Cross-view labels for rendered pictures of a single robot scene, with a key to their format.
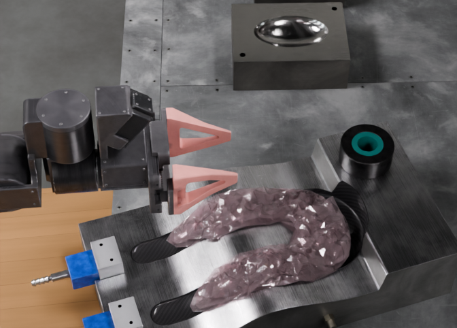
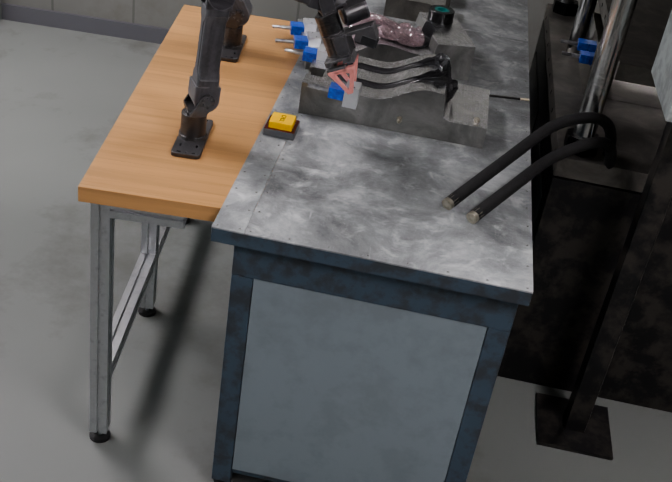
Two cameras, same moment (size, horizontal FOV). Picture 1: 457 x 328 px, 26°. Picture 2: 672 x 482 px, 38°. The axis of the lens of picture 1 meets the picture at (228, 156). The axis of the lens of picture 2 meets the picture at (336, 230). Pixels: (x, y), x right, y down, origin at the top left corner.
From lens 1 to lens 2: 205 cm
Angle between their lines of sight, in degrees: 18
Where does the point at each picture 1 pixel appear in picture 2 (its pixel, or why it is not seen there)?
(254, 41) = not seen: outside the picture
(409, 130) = not seen: hidden behind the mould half
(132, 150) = not seen: outside the picture
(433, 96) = (484, 37)
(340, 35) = (442, 0)
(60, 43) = not seen: hidden behind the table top
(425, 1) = (492, 13)
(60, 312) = (280, 48)
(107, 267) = (309, 24)
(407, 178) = (457, 27)
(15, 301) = (260, 41)
